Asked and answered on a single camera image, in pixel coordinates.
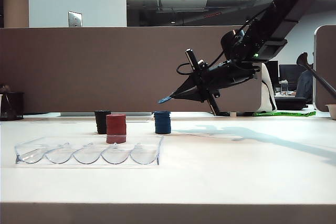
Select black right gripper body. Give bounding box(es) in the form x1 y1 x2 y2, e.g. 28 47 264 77
185 48 222 116

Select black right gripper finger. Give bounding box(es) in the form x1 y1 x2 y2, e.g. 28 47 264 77
172 87 203 103
170 75 198 98

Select blue poker chip stack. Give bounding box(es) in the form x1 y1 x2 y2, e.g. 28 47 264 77
152 111 172 135

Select clear plastic chip tray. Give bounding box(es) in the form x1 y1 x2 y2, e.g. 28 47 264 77
14 135 164 167

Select red poker chip stack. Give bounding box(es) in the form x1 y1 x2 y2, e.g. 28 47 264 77
106 113 127 145

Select black poker chip stack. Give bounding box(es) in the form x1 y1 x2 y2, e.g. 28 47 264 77
94 110 112 135

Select black computer monitor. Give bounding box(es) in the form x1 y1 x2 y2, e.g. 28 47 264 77
267 61 279 89
279 65 301 87

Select wide brown desk divider panel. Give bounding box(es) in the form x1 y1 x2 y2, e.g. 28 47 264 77
0 26 263 114

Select grey divider foot bar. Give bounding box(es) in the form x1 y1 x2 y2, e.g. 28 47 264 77
60 112 153 118

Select green tape strip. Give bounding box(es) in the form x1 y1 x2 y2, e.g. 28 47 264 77
253 111 317 118

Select seated person in blue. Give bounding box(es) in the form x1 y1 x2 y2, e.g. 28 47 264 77
296 70 314 102

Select narrow brown desk divider panel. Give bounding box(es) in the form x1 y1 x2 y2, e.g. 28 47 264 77
313 25 336 113

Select beige paper bowl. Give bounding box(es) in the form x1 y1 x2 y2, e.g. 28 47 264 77
324 104 336 121

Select black camera cable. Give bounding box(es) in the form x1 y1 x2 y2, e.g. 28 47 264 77
176 62 196 76

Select black long-handled ladle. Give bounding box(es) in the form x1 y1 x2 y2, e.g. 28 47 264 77
296 52 336 93

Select metal wall switch plate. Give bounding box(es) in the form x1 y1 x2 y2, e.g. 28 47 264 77
68 10 83 27

